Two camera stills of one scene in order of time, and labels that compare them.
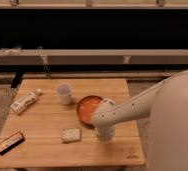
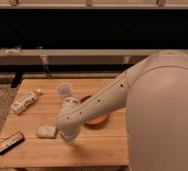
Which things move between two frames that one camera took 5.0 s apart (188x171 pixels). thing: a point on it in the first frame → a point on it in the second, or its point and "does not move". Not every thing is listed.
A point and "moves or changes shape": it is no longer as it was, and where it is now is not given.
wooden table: (44, 128) does not move
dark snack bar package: (9, 142) does not move
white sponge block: (70, 135) moves or changes shape
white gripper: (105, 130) → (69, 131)
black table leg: (16, 79) does not move
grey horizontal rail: (158, 56) does not move
